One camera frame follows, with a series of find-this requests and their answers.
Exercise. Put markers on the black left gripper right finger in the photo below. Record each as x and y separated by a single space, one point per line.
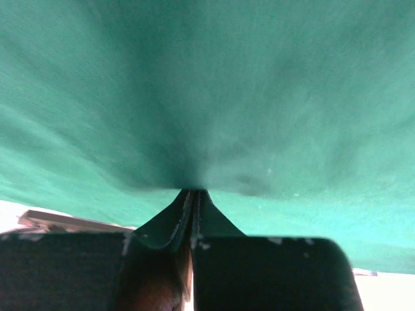
233 271

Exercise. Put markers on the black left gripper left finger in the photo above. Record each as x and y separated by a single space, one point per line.
56 269

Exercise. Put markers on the green surgical drape cloth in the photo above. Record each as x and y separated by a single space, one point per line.
296 116

